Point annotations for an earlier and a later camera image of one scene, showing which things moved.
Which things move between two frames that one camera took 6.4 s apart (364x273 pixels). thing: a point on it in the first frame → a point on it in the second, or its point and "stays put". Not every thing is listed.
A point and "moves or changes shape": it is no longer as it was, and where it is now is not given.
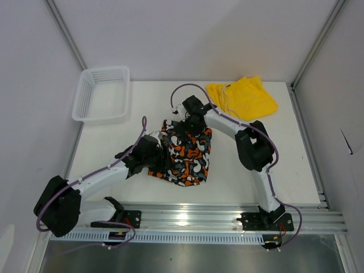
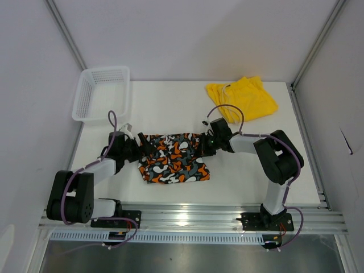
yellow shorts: x=245 y=98 stays put
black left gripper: x=166 y=161 → x=148 y=148
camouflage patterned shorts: x=189 y=163 moves or changes shape
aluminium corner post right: x=323 y=33 stays put
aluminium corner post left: x=55 y=12 stays put
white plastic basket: x=102 y=94 stays put
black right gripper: x=184 y=124 → x=203 y=150
